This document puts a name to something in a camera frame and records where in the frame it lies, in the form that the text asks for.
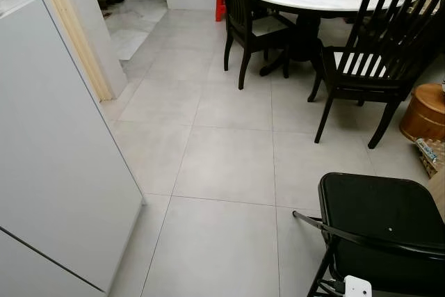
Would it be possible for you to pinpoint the white fridge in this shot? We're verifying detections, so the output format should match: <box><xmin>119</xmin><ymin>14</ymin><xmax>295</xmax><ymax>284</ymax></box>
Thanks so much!
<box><xmin>0</xmin><ymin>0</ymin><xmax>145</xmax><ymax>297</ymax></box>

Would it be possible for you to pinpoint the round wooden tub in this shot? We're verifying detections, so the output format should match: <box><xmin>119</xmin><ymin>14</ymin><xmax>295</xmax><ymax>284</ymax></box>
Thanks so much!
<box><xmin>398</xmin><ymin>83</ymin><xmax>445</xmax><ymax>142</ymax></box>

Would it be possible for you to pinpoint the white patterned carton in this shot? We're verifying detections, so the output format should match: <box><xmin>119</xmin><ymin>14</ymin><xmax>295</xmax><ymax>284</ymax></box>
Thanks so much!
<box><xmin>415</xmin><ymin>138</ymin><xmax>440</xmax><ymax>166</ymax></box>

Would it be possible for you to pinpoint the woven wicker basket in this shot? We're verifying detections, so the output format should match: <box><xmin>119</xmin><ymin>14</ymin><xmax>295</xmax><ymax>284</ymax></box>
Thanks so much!
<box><xmin>416</xmin><ymin>137</ymin><xmax>445</xmax><ymax>178</ymax></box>

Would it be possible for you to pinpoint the light wooden table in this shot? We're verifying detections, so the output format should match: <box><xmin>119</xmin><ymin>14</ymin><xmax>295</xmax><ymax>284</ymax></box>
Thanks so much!
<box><xmin>426</xmin><ymin>168</ymin><xmax>445</xmax><ymax>220</ymax></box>

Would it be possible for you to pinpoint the dark wooden slatted chair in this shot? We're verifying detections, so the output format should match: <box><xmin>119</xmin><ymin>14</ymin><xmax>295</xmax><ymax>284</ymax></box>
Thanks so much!
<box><xmin>214</xmin><ymin>0</ymin><xmax>296</xmax><ymax>90</ymax></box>
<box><xmin>308</xmin><ymin>0</ymin><xmax>445</xmax><ymax>150</ymax></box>

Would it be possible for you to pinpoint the black folding chair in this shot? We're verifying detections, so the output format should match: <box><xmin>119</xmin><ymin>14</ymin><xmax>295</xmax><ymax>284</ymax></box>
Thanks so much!
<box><xmin>292</xmin><ymin>172</ymin><xmax>445</xmax><ymax>297</ymax></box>

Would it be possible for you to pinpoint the red plastic stool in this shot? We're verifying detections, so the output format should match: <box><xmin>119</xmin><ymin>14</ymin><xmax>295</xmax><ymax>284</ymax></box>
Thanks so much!
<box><xmin>215</xmin><ymin>0</ymin><xmax>227</xmax><ymax>23</ymax></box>

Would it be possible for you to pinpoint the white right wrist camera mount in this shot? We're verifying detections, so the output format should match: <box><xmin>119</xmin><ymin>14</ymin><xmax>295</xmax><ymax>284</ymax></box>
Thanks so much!
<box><xmin>343</xmin><ymin>275</ymin><xmax>373</xmax><ymax>297</ymax></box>

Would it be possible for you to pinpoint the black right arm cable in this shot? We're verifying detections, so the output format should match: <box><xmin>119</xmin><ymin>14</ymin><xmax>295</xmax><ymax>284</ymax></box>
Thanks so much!
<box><xmin>314</xmin><ymin>278</ymin><xmax>347</xmax><ymax>296</ymax></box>

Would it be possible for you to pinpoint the beige wooden door frame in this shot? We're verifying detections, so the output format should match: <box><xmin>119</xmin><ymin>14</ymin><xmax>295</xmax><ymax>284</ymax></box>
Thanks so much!
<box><xmin>28</xmin><ymin>0</ymin><xmax>115</xmax><ymax>102</ymax></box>

